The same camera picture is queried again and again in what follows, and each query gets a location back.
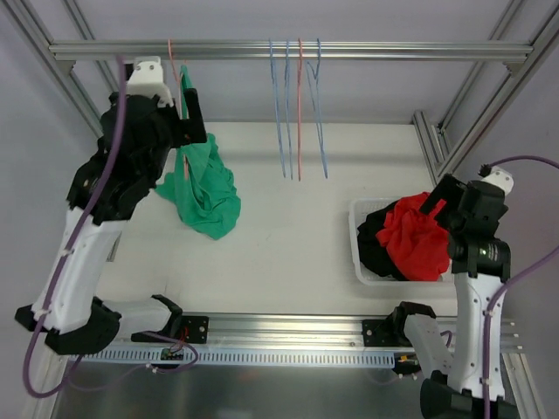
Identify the pink hanger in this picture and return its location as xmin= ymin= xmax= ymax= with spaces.
xmin=168 ymin=38 xmax=189 ymax=181
xmin=296 ymin=38 xmax=303 ymax=182

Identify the green tank top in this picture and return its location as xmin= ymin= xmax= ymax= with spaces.
xmin=155 ymin=65 xmax=242 ymax=240

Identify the red tank top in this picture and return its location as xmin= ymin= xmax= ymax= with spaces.
xmin=376 ymin=192 xmax=450 ymax=282

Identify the blue hanger with red top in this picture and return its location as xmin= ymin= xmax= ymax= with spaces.
xmin=268 ymin=38 xmax=286 ymax=178

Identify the blue hanger with black top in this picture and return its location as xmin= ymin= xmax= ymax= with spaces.
xmin=284 ymin=40 xmax=294 ymax=180

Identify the black tank top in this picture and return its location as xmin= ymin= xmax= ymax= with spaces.
xmin=357 ymin=202 xmax=407 ymax=281

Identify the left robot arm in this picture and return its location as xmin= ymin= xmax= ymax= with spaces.
xmin=15 ymin=88 xmax=207 ymax=355

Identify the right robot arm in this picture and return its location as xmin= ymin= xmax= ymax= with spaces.
xmin=388 ymin=168 xmax=520 ymax=418

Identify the white plastic basket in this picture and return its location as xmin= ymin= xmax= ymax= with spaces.
xmin=356 ymin=192 xmax=450 ymax=283

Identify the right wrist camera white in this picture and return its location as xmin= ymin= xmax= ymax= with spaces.
xmin=479 ymin=164 xmax=514 ymax=196

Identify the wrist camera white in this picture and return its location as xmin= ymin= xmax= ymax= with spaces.
xmin=126 ymin=56 xmax=174 ymax=107
xmin=479 ymin=164 xmax=514 ymax=196

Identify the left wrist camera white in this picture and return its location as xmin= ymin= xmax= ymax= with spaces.
xmin=126 ymin=56 xmax=174 ymax=107

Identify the aluminium hanging rail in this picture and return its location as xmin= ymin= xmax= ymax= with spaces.
xmin=49 ymin=39 xmax=535 ymax=63

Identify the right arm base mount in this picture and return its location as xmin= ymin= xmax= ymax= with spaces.
xmin=362 ymin=301 xmax=437 ymax=347

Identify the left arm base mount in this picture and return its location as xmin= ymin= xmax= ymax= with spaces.
xmin=131 ymin=294 xmax=210 ymax=344

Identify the aluminium front rail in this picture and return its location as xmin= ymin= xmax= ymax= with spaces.
xmin=108 ymin=308 xmax=525 ymax=350

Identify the white slotted cable duct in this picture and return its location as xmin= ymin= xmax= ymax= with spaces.
xmin=83 ymin=345 xmax=396 ymax=369

